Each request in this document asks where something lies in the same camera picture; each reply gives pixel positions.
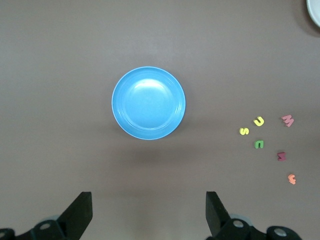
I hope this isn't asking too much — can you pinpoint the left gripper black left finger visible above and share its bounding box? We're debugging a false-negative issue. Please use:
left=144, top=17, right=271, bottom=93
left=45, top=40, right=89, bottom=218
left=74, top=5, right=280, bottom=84
left=29, top=191, right=93, bottom=240

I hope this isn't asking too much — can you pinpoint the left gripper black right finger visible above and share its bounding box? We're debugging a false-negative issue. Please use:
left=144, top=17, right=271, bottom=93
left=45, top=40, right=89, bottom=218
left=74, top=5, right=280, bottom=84
left=205, top=191, right=266, bottom=240

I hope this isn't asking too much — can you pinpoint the yellow foam letter u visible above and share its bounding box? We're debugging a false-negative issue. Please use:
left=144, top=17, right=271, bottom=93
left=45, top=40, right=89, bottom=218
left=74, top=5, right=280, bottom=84
left=252, top=116, right=266, bottom=127

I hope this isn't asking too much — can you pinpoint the salmon red foam letter W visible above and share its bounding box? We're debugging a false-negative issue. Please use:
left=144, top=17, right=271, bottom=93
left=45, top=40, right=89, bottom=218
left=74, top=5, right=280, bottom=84
left=280, top=114, right=295, bottom=128

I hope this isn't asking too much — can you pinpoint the blue plate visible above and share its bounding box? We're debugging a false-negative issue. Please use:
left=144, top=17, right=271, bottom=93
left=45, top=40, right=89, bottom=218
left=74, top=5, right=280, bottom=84
left=111, top=66, right=187, bottom=141

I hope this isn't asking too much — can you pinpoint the beige plate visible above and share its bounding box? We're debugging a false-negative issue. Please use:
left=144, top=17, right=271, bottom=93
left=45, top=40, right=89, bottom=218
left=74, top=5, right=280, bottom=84
left=306, top=0, right=320, bottom=28

